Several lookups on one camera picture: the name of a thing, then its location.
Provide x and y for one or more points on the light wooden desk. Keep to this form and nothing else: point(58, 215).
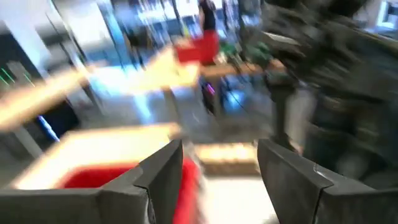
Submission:
point(109, 146)

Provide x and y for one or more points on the wooden room table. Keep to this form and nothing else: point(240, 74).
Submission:
point(155, 74)

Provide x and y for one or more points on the white padded table mat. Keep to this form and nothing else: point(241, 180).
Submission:
point(236, 202)

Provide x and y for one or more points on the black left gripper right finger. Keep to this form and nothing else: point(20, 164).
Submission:
point(298, 193)

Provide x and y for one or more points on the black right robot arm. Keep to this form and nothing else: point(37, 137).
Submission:
point(342, 62)

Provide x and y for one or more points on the red plastic laundry bin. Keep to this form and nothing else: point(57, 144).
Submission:
point(93, 177)

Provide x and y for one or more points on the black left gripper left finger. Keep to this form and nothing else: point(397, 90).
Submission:
point(118, 202)

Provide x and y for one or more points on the clear spray bottle grey trigger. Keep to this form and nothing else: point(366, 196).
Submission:
point(298, 115)

